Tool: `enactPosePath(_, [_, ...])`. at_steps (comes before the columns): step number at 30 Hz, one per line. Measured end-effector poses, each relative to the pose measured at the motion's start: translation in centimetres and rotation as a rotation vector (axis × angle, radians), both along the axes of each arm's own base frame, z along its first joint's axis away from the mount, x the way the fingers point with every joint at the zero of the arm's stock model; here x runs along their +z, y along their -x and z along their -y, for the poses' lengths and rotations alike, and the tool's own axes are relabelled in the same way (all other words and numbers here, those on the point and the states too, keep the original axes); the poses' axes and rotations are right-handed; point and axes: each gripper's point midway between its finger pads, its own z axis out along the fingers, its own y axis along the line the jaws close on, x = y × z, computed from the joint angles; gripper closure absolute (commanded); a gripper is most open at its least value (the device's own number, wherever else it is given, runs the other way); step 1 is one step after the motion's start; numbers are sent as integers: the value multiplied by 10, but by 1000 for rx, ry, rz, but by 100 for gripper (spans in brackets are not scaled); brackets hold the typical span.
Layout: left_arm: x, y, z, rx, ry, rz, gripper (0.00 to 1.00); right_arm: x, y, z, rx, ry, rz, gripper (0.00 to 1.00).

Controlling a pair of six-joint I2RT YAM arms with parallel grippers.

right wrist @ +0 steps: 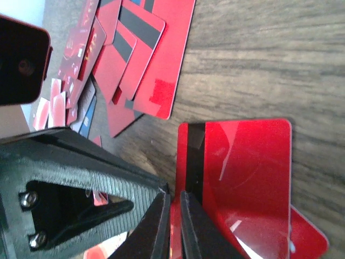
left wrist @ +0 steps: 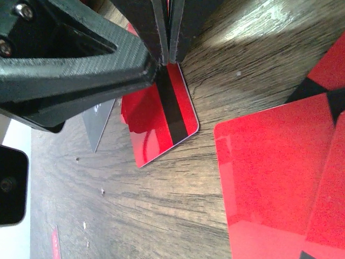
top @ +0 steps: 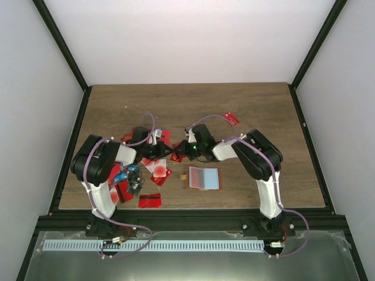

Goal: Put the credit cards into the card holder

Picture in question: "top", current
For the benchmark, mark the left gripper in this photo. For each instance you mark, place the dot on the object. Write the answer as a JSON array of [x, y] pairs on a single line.
[[161, 151]]

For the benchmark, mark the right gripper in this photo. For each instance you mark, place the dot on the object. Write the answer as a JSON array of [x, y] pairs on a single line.
[[183, 146]]

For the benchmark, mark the red card vertical stripe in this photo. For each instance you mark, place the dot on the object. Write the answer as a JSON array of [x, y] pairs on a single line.
[[196, 178]]

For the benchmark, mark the red VIP card handled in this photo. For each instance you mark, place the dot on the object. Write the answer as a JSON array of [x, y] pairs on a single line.
[[175, 157]]

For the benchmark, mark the brown leather card holder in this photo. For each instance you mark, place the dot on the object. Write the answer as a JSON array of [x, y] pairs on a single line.
[[206, 179]]

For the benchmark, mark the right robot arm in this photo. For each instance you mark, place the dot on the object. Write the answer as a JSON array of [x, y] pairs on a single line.
[[260, 158]]

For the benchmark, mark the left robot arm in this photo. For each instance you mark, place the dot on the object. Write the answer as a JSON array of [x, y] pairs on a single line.
[[105, 166]]

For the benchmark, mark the white card red circle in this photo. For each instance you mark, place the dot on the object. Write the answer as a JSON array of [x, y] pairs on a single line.
[[160, 168]]

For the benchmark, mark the lone red VIP card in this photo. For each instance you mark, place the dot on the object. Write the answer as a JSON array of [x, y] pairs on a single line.
[[231, 118]]

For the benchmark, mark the red card horizontal stripe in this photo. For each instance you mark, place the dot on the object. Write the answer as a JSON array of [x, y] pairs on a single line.
[[150, 200]]

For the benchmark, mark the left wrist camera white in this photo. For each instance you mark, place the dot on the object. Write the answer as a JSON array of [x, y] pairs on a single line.
[[155, 136]]

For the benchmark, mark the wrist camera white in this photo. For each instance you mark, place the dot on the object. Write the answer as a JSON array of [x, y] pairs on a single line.
[[190, 135], [155, 136]]

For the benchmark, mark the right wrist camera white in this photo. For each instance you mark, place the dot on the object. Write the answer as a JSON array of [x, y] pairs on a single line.
[[190, 135]]

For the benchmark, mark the black frame front beam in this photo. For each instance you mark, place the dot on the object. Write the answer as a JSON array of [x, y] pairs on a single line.
[[186, 220]]

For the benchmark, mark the light blue slotted rail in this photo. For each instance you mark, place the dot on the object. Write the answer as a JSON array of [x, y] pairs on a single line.
[[157, 246]]

